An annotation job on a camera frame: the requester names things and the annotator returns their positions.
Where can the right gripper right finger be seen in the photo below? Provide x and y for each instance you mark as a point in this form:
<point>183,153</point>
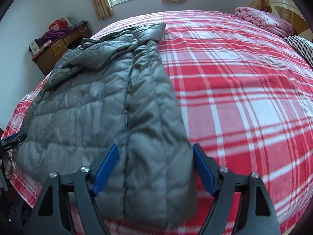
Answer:
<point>245,196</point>

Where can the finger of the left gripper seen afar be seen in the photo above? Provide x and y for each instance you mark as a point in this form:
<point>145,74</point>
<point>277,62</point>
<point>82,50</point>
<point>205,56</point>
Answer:
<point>12,141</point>

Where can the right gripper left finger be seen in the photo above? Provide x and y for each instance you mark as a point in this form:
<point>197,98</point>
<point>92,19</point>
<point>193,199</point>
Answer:
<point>52,215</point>

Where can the grey puffer jacket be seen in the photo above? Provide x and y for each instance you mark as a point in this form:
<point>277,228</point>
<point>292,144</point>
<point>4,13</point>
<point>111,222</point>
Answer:
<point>115,91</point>

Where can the person's left hand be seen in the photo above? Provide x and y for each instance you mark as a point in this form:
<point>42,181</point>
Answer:
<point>8,170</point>

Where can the brown wooden desk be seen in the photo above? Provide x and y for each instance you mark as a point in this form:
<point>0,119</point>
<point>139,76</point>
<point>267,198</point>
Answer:
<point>51,54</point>

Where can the white patterned box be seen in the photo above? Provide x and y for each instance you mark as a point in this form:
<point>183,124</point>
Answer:
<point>35,49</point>

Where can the purple cloth on desk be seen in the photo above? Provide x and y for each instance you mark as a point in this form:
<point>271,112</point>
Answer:
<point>52,35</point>

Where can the red bag on desk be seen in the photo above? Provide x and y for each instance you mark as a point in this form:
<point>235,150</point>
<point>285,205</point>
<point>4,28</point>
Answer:
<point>58,24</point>

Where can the left tan curtain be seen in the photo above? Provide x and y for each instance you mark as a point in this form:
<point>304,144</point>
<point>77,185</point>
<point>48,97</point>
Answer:
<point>103,9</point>

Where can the striped pillow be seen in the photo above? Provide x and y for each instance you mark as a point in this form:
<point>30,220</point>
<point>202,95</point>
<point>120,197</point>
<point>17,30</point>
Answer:
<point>302,46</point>

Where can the folded pink quilt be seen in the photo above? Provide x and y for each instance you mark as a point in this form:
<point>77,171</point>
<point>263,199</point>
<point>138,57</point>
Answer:
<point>265,20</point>

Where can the cream wooden headboard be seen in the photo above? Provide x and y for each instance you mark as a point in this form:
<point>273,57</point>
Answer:
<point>287,10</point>

